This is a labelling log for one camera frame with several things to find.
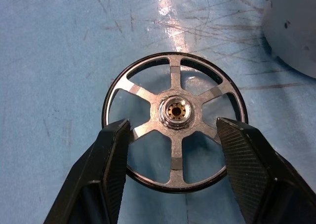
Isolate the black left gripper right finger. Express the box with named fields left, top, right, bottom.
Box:
left=216, top=117, right=316, bottom=224

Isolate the silver motor stator housing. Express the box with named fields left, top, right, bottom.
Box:
left=261, top=0, right=316, bottom=79

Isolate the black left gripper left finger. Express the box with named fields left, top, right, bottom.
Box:
left=43, top=118, right=131, bottom=224

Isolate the black rimmed silver spoked rotor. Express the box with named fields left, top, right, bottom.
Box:
left=102, top=51, right=249, bottom=194

